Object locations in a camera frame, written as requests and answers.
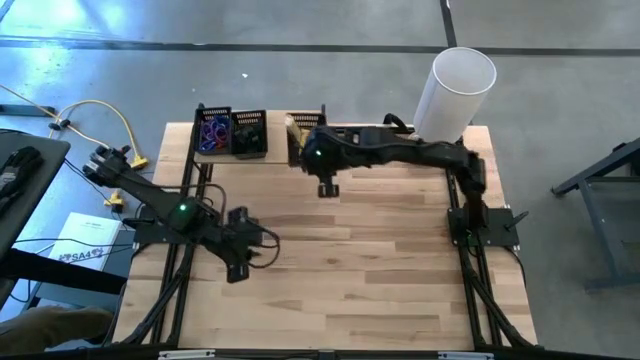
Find person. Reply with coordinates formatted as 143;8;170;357
0;305;114;356

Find black bag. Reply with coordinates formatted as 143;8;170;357
0;145;45;214

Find yellow green snack bag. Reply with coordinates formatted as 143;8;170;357
284;115;304;151

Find wooden desk riser shelf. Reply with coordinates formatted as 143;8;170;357
192;103;329;184

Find purple coil wrist keychain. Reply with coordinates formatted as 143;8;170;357
209;117;232;149

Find white shade table lamp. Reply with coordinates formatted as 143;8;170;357
408;46;499;146

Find thick black cable loop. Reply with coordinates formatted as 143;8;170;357
382;112;416;132

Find blue coil wrist keychain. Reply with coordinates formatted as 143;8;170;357
198;130;221;152

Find black side desk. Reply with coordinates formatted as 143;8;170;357
0;128;127;321

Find silver aluminium bracket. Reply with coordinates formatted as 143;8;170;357
437;350;495;360
157;349;217;360

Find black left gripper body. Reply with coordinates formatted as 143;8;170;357
219;219;266;266

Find white cardboard box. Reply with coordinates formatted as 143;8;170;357
48;211;124;272

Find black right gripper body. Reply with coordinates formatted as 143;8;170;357
298;125;351;182

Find black plastic slotted basket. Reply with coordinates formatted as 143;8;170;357
194;105;234;157
230;109;269;161
285;111;328;167

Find yellow extension cable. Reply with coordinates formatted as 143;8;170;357
0;82;150;209

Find black metal stand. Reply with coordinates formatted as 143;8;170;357
551;137;640;292

